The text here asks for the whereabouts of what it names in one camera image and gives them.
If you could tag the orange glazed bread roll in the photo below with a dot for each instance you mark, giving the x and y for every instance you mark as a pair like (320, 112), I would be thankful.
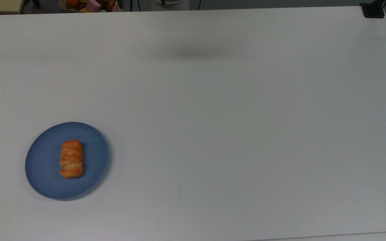
(71, 159)

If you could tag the pink toy block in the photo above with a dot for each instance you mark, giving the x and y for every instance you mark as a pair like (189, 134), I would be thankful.
(93, 5)

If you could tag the basket of toy fruit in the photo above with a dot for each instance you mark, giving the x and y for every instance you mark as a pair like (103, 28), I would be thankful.
(111, 6)

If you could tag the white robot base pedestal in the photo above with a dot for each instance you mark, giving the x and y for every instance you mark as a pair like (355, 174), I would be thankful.
(170, 6)

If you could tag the orange toy fruit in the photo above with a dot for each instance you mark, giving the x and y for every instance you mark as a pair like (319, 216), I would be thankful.
(72, 2)

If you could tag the blue round plate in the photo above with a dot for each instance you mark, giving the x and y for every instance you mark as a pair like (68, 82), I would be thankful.
(45, 167)

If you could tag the black table clamp mount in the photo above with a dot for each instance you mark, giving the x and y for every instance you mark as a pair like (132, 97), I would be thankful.
(373, 10)

